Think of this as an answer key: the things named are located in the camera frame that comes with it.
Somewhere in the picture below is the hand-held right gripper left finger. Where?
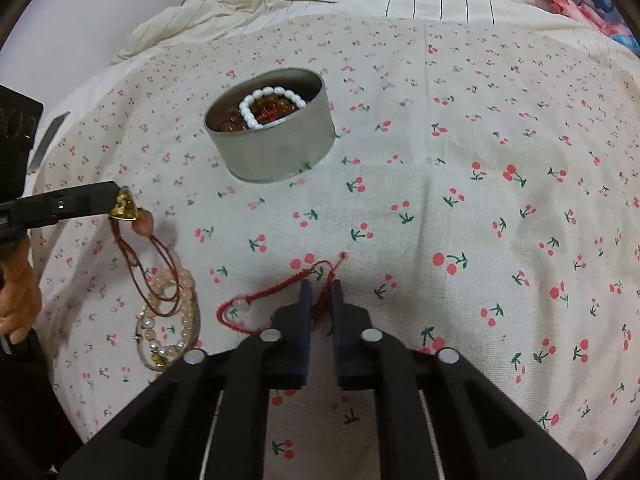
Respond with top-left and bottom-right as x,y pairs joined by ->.
60,280 -> 313,480

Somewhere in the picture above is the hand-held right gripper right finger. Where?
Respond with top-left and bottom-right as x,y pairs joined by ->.
331,279 -> 586,480

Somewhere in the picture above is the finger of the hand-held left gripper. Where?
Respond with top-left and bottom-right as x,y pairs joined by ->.
0,182 -> 121,213
0,200 -> 113,236

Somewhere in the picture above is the red string white bead bracelet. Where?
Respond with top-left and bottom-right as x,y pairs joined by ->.
216,252 -> 348,333

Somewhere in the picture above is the brown cord gold pendant necklace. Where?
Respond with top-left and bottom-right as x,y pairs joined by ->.
109,186 -> 182,318

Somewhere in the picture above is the pink bead bracelet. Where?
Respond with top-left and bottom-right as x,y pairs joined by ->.
142,267 -> 199,356

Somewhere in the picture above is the pearl charm bracelet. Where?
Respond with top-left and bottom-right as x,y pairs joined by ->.
137,310 -> 188,367

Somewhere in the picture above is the round metal tin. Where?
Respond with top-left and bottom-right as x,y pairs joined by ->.
202,67 -> 337,183

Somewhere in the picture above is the amber bead bracelet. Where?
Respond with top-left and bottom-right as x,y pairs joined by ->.
215,92 -> 306,133

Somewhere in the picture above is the person's left hand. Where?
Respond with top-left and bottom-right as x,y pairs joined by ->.
0,240 -> 43,346

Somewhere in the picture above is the dark phone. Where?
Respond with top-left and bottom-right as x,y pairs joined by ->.
29,112 -> 68,173

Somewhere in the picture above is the cherry print blanket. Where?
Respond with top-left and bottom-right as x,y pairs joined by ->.
30,12 -> 640,480

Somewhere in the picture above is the white striped duvet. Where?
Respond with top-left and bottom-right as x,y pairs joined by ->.
110,0 -> 601,66

